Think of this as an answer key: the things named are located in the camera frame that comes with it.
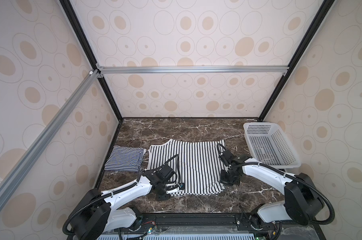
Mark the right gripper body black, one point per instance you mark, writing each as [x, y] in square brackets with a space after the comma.
[227, 175]

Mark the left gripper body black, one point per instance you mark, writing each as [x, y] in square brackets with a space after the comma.
[162, 195]

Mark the black white striped tank top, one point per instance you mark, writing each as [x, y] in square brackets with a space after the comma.
[200, 165]

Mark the blue white striped tank top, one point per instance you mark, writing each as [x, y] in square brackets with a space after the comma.
[125, 159]

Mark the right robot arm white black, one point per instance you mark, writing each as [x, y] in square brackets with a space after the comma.
[303, 203]

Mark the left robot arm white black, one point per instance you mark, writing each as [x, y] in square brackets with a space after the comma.
[100, 212]

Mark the white plastic laundry basket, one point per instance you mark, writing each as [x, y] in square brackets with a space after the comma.
[268, 144]

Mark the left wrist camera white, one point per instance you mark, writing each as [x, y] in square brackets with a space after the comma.
[175, 188]

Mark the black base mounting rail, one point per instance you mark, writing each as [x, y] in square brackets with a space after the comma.
[216, 226]

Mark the horizontal aluminium back rail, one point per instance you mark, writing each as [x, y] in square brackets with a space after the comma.
[194, 69]

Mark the diagonal aluminium left rail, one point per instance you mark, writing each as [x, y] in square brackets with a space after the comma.
[22, 168]

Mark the left black corner post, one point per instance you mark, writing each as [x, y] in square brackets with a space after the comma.
[86, 47]

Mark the black corner post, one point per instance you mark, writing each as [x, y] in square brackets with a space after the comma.
[86, 47]
[309, 35]

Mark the right black corner post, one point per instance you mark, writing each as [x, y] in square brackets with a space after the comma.
[309, 35]

